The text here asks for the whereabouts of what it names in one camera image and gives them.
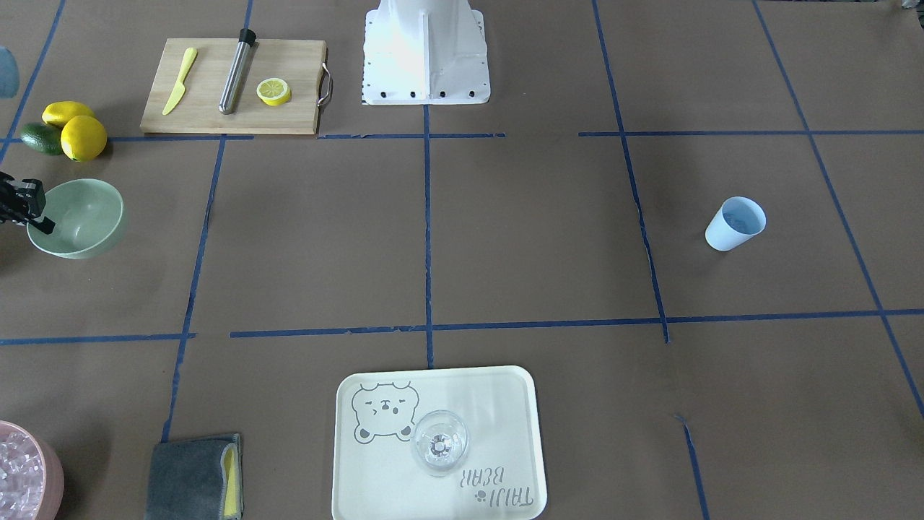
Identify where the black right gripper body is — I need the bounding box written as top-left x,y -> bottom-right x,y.
1,172 -> 21,223

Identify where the green bowl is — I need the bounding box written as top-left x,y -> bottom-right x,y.
27,178 -> 128,259

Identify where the light blue plastic cup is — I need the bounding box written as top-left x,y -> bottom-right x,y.
704,196 -> 767,251

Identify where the pink bowl with ice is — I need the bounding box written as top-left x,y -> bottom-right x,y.
1,421 -> 65,519

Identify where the green avocado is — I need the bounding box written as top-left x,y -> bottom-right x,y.
19,123 -> 64,157

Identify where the yellow lemon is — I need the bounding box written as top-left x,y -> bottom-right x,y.
61,116 -> 108,162
42,100 -> 96,129

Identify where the wooden cutting board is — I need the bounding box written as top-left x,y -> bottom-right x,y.
140,38 -> 328,136

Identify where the yellow plastic knife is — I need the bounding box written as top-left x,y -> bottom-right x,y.
161,47 -> 198,116

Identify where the steel muddler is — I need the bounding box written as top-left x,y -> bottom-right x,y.
218,27 -> 256,115

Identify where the half lemon slice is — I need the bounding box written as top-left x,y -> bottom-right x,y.
256,78 -> 292,108

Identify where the yellow sponge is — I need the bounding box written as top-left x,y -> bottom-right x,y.
222,443 -> 243,519

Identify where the cream bear tray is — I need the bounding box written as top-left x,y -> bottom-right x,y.
332,365 -> 548,519

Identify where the clear glass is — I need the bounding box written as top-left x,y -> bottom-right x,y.
411,410 -> 471,477

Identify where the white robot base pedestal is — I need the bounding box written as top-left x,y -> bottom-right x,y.
361,1 -> 492,106

